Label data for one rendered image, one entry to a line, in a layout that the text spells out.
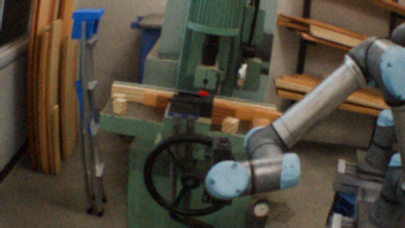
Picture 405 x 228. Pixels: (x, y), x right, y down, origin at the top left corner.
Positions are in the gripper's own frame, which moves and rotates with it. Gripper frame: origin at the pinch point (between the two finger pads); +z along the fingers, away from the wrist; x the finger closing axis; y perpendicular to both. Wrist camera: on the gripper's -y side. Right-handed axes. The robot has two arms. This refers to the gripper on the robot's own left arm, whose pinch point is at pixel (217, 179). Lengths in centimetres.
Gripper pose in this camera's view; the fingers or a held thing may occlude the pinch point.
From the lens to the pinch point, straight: 126.5
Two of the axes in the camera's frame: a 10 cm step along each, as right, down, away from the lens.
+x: 9.9, 1.5, 0.1
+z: -0.3, 1.9, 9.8
